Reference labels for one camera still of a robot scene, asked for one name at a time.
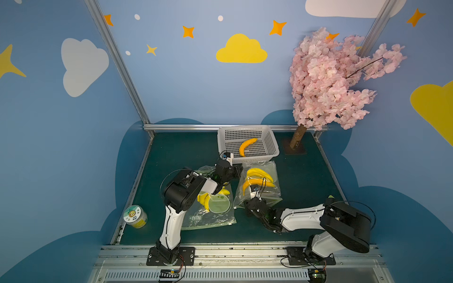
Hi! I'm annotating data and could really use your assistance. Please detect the clear zip-top bag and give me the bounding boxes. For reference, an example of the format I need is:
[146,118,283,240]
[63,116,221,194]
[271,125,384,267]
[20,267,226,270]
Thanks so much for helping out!
[233,161,283,209]

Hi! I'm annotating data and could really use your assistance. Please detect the green printed zip-top bag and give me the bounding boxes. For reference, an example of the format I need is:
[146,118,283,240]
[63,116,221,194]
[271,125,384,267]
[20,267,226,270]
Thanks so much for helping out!
[182,183,237,231]

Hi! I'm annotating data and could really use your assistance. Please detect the yellow banana bunch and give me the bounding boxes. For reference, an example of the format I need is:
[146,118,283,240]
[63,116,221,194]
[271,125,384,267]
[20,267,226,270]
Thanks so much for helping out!
[197,189,231,213]
[243,167,276,195]

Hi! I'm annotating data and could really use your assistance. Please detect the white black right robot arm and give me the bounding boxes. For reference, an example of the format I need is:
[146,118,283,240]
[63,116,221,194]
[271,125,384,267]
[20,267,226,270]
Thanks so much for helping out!
[245,196,372,263]

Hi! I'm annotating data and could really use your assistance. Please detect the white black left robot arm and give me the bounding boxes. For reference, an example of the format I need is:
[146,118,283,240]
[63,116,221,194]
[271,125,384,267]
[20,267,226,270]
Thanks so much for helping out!
[156,158,243,262]

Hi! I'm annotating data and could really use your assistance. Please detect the white perforated plastic basket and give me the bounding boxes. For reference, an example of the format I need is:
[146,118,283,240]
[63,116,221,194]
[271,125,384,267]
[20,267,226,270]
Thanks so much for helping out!
[217,125,280,164]

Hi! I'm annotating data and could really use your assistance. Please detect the right circuit board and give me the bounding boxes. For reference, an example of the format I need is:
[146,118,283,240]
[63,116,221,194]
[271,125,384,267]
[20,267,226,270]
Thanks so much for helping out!
[308,269,327,283]

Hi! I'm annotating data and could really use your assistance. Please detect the circuit board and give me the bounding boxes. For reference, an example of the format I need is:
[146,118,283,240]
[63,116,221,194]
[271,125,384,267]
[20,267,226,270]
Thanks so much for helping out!
[158,270,182,283]
[308,269,327,283]

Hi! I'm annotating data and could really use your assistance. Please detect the left circuit board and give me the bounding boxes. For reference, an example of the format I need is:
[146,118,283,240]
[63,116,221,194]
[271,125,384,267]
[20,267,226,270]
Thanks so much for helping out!
[158,270,182,283]

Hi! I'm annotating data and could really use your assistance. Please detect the artificial pink blossom tree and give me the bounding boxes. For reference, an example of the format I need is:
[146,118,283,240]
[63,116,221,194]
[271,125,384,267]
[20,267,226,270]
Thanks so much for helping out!
[289,27,406,148]

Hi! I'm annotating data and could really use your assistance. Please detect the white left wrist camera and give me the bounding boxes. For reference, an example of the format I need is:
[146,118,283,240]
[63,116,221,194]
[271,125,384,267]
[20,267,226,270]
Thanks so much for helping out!
[221,151,234,166]

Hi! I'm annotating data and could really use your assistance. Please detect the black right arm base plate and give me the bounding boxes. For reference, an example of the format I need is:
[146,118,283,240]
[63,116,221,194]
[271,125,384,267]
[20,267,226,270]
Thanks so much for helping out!
[287,246,336,266]

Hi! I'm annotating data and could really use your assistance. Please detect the dark square tree base plate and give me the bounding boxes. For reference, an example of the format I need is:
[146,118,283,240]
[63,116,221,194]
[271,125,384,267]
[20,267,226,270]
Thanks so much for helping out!
[282,138,307,155]

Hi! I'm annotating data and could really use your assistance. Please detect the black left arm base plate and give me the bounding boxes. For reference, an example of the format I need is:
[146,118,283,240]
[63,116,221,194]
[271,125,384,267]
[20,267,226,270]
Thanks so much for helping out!
[146,246,196,266]

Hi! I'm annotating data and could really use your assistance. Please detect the aluminium back frame rail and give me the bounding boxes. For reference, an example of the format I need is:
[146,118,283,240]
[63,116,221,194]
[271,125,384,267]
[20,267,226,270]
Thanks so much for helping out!
[143,123,328,133]

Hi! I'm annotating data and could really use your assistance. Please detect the aluminium frame rail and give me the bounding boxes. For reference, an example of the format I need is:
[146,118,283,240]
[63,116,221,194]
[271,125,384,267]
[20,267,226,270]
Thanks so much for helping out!
[143,123,328,133]
[110,130,155,245]

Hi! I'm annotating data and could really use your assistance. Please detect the aluminium left frame rail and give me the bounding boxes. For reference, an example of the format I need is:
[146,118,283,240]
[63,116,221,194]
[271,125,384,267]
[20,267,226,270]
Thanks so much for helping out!
[110,130,155,245]

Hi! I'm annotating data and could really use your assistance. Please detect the aluminium front rail bed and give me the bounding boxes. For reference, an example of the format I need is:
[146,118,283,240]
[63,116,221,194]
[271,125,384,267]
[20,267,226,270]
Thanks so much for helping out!
[88,242,394,283]

